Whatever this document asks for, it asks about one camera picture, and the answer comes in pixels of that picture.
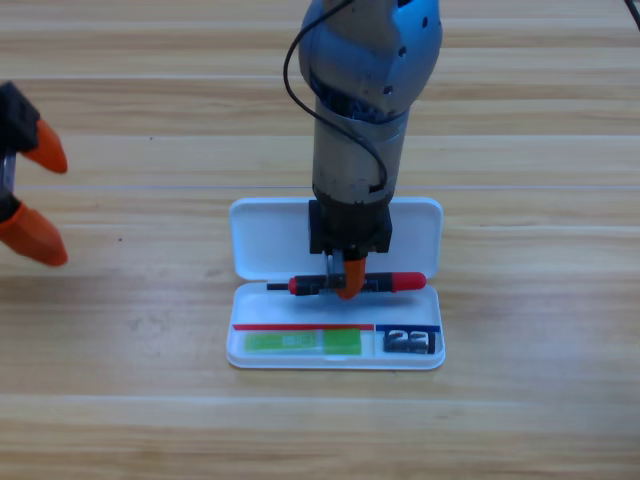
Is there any white Unitree pencil case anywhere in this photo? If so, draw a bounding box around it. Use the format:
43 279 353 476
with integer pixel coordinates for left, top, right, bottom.
225 196 447 372

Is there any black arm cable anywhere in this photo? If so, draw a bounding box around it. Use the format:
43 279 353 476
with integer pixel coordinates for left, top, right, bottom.
282 0 390 194

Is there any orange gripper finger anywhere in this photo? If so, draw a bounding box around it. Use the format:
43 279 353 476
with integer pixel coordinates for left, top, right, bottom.
0 193 70 267
335 258 369 302
0 81 69 175

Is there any red and black marker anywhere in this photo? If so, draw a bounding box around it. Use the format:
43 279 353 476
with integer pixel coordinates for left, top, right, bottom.
286 270 428 298

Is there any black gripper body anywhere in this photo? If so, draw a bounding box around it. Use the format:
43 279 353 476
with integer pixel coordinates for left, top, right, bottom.
308 196 393 292
0 148 20 200

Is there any green and white pen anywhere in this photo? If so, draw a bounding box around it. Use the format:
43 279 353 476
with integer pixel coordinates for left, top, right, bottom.
243 327 364 357

